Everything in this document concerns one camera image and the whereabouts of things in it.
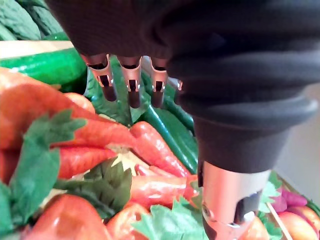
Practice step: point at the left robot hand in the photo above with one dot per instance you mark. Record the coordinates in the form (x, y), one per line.
(225, 62)

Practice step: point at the purple vegetable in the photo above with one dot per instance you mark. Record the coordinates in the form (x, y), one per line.
(292, 198)

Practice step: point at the dark green leafy vegetable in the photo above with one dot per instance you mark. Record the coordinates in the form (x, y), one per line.
(42, 17)
(15, 20)

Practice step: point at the long dark green cucumber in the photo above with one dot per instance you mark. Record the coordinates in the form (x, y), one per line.
(172, 136)
(176, 110)

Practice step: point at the dark green carrot leaf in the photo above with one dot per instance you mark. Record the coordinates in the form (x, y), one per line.
(120, 110)
(110, 185)

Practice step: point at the light green carrot leaf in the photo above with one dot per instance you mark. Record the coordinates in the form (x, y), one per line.
(268, 193)
(170, 222)
(37, 162)

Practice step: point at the small orange carrot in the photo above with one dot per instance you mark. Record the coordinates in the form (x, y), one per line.
(81, 101)

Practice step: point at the thin wooden stick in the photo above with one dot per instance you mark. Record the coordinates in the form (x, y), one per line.
(280, 222)

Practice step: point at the large glossy green cucumber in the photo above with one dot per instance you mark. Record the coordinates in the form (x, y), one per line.
(47, 66)

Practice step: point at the orange round fruit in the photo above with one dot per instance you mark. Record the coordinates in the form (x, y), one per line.
(297, 226)

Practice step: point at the pale wooden crate edge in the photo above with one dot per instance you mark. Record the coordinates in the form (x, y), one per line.
(32, 48)

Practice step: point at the large orange carrot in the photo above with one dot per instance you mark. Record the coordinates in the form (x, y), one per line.
(25, 100)
(67, 220)

